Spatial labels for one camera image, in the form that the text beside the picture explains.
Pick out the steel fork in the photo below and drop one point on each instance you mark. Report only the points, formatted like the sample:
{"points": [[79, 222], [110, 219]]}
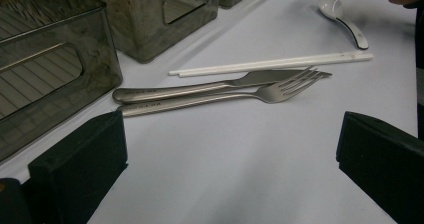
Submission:
{"points": [[266, 94]]}

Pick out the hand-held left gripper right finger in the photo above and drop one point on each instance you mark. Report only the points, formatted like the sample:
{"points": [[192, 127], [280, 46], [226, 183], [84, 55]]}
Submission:
{"points": [[383, 164]]}

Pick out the steel table knife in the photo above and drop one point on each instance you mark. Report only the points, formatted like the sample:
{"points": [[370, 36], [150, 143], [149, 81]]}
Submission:
{"points": [[150, 94]]}

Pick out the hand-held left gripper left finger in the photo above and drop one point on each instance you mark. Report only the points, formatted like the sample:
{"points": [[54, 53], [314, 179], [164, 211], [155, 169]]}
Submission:
{"points": [[83, 164]]}

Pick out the white chopstick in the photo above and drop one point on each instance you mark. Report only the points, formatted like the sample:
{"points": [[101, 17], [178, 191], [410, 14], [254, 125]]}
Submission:
{"points": [[266, 63]]}

